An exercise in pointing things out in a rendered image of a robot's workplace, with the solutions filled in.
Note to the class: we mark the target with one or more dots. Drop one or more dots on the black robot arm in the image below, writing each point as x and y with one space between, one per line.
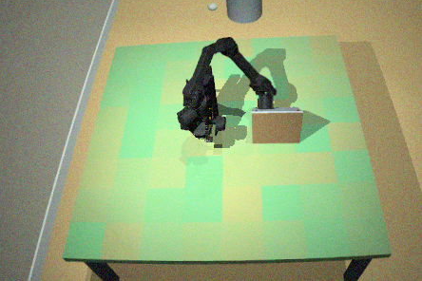
194 87

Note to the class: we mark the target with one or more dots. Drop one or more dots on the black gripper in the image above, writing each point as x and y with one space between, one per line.
220 122

